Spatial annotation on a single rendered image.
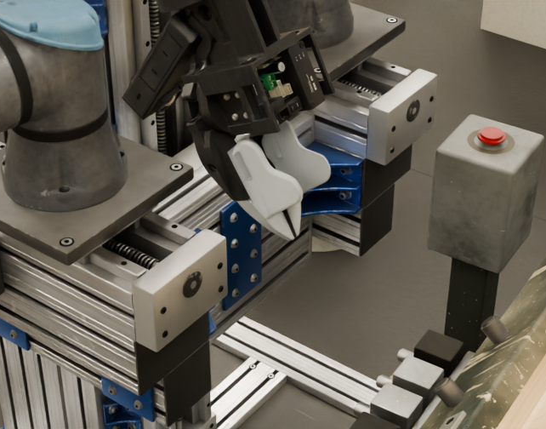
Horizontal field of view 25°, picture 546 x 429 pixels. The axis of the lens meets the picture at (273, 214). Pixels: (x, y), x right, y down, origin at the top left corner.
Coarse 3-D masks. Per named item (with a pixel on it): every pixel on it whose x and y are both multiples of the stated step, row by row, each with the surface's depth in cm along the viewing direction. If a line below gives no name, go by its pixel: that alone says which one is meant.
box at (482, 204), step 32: (480, 128) 180; (512, 128) 180; (448, 160) 176; (480, 160) 173; (512, 160) 173; (448, 192) 179; (480, 192) 175; (512, 192) 173; (448, 224) 181; (480, 224) 178; (512, 224) 178; (480, 256) 181; (512, 256) 184
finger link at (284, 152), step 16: (288, 128) 93; (272, 144) 94; (288, 144) 94; (272, 160) 94; (288, 160) 94; (304, 160) 93; (320, 160) 93; (304, 176) 94; (320, 176) 93; (288, 208) 95
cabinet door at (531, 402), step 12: (540, 372) 142; (528, 384) 141; (540, 384) 138; (528, 396) 138; (540, 396) 135; (516, 408) 137; (528, 408) 134; (540, 408) 132; (504, 420) 136; (516, 420) 134; (528, 420) 131; (540, 420) 129
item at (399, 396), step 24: (432, 336) 168; (408, 360) 164; (432, 360) 166; (456, 360) 166; (384, 384) 161; (408, 384) 161; (432, 384) 161; (360, 408) 162; (384, 408) 157; (408, 408) 157; (432, 408) 160
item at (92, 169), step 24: (96, 120) 143; (24, 144) 142; (48, 144) 141; (72, 144) 142; (96, 144) 144; (120, 144) 152; (24, 168) 143; (48, 168) 142; (72, 168) 143; (96, 168) 144; (120, 168) 148; (24, 192) 144; (48, 192) 143; (72, 192) 144; (96, 192) 145
